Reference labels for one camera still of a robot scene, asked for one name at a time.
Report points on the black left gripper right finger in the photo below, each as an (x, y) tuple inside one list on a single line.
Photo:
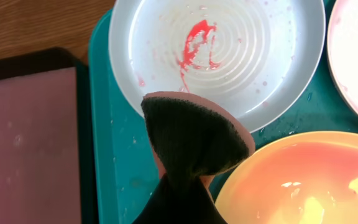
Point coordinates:
[(198, 206)]

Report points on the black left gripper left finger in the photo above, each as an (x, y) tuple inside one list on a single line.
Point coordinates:
[(161, 207)]

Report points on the teal plastic tray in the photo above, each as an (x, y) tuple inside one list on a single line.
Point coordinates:
[(126, 173)]

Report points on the pink green sponge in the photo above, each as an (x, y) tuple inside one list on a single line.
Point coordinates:
[(194, 139)]

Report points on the yellow plate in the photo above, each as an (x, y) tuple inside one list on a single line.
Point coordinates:
[(304, 178)]

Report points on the black tray with pink water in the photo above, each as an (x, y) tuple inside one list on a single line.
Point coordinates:
[(46, 145)]

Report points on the light blue plate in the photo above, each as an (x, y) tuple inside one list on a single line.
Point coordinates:
[(254, 58)]

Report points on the white plate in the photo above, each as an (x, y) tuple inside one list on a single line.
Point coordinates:
[(342, 49)]

